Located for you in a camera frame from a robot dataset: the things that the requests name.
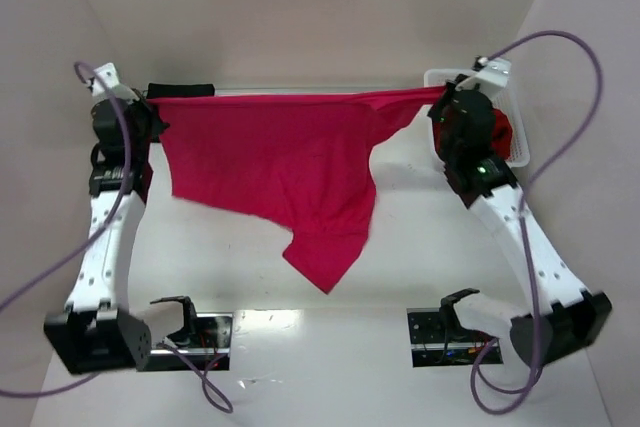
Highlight dark red t-shirt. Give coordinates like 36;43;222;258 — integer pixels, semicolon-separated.
432;108;513;160

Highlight pink t-shirt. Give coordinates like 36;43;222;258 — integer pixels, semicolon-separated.
151;87;442;293

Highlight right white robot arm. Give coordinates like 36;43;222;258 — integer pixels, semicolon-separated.
428;81;613;367

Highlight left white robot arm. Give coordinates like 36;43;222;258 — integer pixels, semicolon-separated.
43;98;196;375

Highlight white plastic basket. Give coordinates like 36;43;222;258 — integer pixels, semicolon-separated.
423;68;530;168

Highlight black folded t-shirt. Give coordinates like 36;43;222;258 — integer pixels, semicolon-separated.
146;83;215;99

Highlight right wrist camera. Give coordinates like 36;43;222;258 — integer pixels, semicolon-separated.
455;57;512;101

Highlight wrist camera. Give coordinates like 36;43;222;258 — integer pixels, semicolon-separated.
455;57;512;101
89;63;137;102

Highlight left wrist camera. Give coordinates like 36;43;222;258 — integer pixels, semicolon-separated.
89;63;137;102

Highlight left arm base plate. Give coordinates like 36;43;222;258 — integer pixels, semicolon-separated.
143;313;234;372

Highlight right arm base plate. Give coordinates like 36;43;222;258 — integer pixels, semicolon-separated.
407;308;492;368

